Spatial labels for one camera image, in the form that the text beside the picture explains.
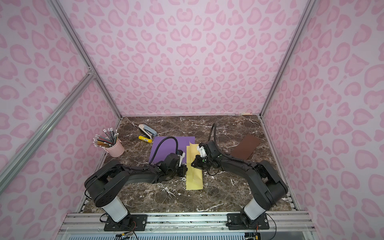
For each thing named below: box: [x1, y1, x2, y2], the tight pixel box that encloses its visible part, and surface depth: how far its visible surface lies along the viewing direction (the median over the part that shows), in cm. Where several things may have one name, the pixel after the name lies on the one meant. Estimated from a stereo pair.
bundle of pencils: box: [92, 127, 119, 148], surface depth 92 cm
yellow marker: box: [138, 135, 153, 144], surface depth 106 cm
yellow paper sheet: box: [186, 142, 204, 191], surface depth 87 cm
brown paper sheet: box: [230, 134, 261, 161], surface depth 106 cm
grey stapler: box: [138, 123, 157, 140], surface depth 109 cm
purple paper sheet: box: [148, 136, 196, 164], surface depth 77 cm
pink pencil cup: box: [103, 138, 125, 158], surface depth 95 cm
